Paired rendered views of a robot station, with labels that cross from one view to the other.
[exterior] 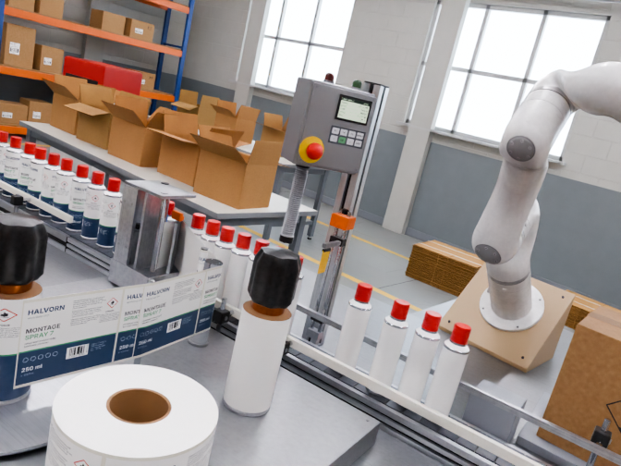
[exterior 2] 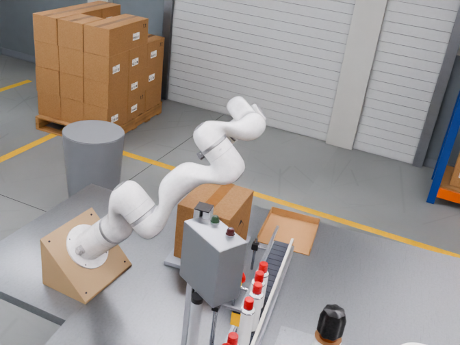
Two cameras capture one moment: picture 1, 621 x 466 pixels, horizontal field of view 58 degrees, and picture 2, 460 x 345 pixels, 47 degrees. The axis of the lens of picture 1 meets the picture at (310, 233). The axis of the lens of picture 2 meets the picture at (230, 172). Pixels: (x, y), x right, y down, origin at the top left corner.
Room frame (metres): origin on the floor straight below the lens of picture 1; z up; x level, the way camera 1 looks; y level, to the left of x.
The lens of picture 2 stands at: (1.66, 1.20, 2.28)
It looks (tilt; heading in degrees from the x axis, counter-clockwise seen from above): 27 degrees down; 254
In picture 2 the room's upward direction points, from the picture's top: 7 degrees clockwise
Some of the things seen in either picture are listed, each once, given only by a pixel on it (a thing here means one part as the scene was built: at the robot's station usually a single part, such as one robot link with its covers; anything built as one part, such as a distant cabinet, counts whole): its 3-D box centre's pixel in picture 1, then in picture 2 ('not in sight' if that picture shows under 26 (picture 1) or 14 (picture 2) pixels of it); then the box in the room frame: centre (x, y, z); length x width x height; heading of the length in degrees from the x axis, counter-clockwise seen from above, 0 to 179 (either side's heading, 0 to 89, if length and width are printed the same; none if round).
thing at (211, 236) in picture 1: (207, 259); not in sight; (1.37, 0.24, 0.98); 0.05 x 0.05 x 0.20
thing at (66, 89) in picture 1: (79, 105); not in sight; (4.11, 1.86, 0.97); 0.45 x 0.40 x 0.37; 145
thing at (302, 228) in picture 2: not in sight; (289, 229); (0.70, -0.89, 0.85); 0.30 x 0.26 x 0.04; 59
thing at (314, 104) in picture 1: (328, 127); (212, 259); (1.33, 0.02, 1.38); 0.17 x 0.10 x 0.19; 115
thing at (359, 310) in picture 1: (354, 328); (245, 322); (1.14, -0.14, 0.98); 0.05 x 0.05 x 0.20
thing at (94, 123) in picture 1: (106, 117); not in sight; (3.81, 1.53, 0.97); 0.46 x 0.44 x 0.37; 58
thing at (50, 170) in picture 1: (51, 185); not in sight; (1.71, 0.83, 0.98); 0.05 x 0.05 x 0.20
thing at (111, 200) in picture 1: (110, 213); not in sight; (1.57, 0.58, 0.98); 0.05 x 0.05 x 0.20
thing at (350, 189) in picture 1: (342, 221); (194, 298); (1.35, -0.07, 1.17); 0.04 x 0.04 x 0.67; 59
